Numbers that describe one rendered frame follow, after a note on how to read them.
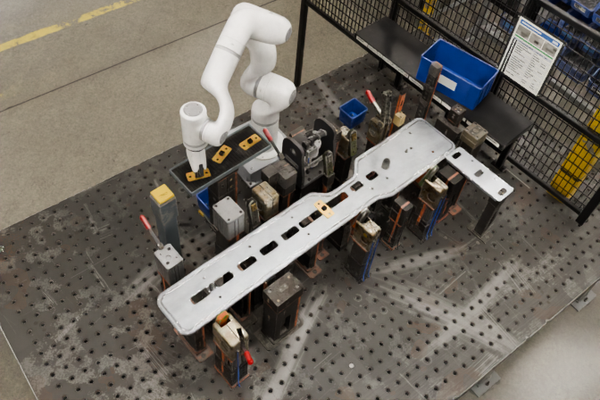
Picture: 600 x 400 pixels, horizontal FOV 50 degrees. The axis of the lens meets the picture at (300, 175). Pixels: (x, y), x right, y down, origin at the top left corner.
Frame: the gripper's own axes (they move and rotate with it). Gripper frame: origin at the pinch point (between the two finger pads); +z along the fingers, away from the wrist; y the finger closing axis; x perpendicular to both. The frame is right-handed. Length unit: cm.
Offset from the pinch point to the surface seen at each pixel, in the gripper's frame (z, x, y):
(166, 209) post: 7.7, -14.1, 7.5
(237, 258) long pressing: 18.6, 5.6, 28.5
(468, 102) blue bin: 13, 122, -10
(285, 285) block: 16, 17, 45
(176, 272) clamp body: 18.0, -16.5, 27.4
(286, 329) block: 44, 18, 49
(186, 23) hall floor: 119, 47, -222
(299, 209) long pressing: 18.6, 34.3, 15.5
